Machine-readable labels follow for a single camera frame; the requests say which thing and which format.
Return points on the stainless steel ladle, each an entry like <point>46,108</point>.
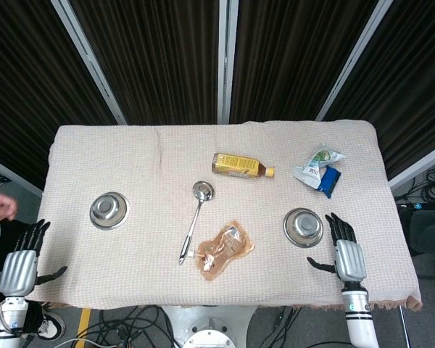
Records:
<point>203,190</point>

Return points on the brown sauce pouch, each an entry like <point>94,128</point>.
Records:
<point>223,248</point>

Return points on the white green snack bag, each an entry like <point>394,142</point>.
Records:
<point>320,157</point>

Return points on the blue snack packet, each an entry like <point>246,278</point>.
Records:
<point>330,181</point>

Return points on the beige cloth-covered table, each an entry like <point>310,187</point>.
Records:
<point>130,264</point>

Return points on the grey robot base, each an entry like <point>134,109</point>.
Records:
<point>210,326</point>

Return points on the stainless steel bowl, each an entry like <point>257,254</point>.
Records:
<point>108,210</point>
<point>303,227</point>

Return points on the yellow label tea bottle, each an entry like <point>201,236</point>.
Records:
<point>235,165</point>

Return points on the person's bare hand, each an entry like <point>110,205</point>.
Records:
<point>0,207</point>

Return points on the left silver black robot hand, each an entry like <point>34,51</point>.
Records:
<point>18,272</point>

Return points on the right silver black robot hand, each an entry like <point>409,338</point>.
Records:
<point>349,261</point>

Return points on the black pleated curtain panel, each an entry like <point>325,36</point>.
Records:
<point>159,61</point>
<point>290,61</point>
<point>413,83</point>
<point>29,90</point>

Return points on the black white sneaker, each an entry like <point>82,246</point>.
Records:
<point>52,324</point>

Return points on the aluminium partition post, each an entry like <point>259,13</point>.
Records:
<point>420,165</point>
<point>353,61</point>
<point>226,61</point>
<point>87,58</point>
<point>14,175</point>

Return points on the black power strip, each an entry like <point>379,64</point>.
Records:
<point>427,206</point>

